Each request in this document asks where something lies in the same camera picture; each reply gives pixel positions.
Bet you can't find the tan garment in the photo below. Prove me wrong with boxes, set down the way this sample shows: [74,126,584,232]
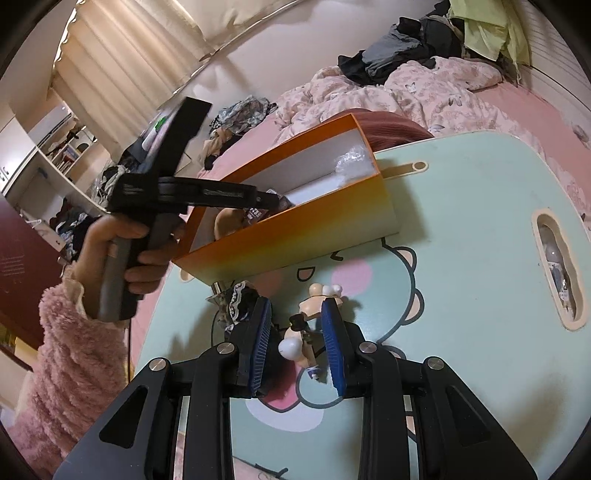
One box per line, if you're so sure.
[201,129,236,169]

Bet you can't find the heap of mixed clothes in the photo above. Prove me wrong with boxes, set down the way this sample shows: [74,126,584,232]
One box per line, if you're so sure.
[48,164,139,259]

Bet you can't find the grey patterned garment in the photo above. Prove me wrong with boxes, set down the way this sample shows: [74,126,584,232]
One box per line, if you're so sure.
[208,96,278,139]

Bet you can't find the person's left hand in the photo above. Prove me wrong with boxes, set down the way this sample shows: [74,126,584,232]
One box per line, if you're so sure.
[74,215,188,318]

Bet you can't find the person's left forearm pink sleeve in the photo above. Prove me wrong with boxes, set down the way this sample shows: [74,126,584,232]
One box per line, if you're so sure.
[11,267,132,462]

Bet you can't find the white air conditioner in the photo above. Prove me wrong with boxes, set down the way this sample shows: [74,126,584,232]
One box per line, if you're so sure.
[28,102,75,148]

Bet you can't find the pink floral blanket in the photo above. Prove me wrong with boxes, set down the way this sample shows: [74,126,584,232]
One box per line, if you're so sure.
[274,60,504,139]

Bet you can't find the small cartoon doll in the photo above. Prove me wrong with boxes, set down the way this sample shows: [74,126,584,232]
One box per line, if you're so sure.
[278,282,356,383]

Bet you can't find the orange cardboard box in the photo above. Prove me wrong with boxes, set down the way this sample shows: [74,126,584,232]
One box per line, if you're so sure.
[171,112,400,284]

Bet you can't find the clear plastic bag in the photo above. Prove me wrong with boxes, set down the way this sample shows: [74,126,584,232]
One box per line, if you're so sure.
[332,145,375,178]

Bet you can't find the white wall shelf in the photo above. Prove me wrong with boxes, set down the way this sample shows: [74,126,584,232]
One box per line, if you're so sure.
[28,117,116,217]

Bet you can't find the black lace doll dress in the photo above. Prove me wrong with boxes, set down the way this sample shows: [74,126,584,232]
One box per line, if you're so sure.
[210,281,278,342]

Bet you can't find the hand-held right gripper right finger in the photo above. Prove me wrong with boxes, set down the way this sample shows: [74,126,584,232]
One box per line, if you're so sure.
[321,298,539,480]

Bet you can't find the white wall cabinet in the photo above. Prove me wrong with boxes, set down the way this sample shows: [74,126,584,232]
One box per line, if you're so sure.
[0,115,38,195]

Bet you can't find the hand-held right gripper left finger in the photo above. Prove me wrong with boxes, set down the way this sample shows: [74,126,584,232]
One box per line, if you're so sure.
[53,296,274,480]

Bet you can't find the cream curtain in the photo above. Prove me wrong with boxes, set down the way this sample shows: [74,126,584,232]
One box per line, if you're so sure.
[53,0,296,121]

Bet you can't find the light green cloth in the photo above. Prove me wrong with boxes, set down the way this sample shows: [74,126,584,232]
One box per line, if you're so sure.
[450,0,532,84]

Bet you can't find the dark printed packet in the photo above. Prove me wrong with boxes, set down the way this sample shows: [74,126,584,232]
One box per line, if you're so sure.
[242,203,289,227]

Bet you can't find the dark red door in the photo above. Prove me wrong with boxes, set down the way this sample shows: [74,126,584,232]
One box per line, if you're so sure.
[0,203,65,324]

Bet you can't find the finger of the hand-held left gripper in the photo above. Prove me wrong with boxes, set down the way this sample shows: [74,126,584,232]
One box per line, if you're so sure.
[185,181,289,210]

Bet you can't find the dusky pink ribbed cushion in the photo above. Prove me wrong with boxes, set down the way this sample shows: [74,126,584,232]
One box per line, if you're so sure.
[360,113,435,151]

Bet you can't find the pile of dark clothes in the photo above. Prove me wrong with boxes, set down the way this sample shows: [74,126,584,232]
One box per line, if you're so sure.
[338,0,467,86]

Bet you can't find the white slatted headboard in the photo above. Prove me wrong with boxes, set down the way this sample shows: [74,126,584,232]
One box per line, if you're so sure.
[517,0,591,153]

